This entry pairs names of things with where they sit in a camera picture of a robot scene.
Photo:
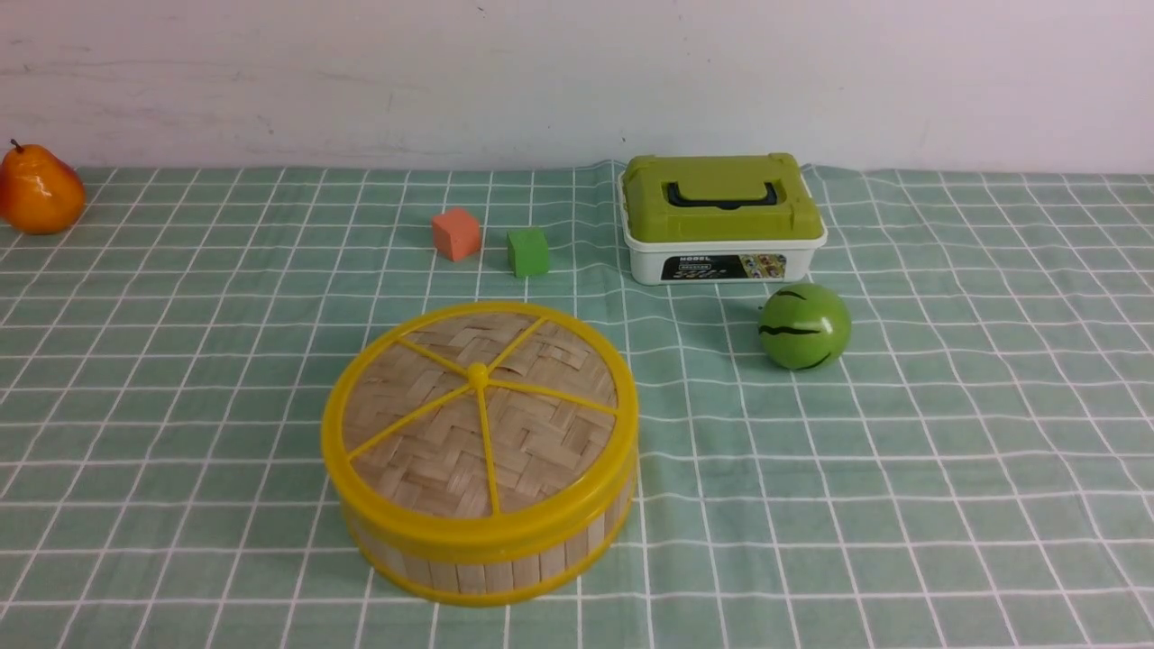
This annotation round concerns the bamboo steamer base yellow rim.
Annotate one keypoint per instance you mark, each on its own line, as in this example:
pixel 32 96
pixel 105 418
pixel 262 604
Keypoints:
pixel 523 576

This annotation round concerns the yellow woven bamboo steamer lid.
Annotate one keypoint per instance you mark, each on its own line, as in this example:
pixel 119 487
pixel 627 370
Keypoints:
pixel 485 431

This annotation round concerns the green toy watermelon ball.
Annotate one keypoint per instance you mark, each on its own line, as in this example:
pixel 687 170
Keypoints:
pixel 804 326

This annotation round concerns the green foam cube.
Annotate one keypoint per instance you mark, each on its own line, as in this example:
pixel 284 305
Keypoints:
pixel 528 252

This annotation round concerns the orange toy pear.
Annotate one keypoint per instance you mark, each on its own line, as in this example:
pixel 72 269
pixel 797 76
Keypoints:
pixel 40 194

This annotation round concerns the orange foam cube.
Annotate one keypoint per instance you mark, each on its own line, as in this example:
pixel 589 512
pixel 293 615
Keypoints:
pixel 457 234

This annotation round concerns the green lid white storage box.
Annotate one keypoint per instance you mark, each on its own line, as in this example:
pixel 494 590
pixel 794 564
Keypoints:
pixel 737 218

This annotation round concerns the green checkered tablecloth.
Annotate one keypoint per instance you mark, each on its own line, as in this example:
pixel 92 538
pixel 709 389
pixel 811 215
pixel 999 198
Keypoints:
pixel 975 470

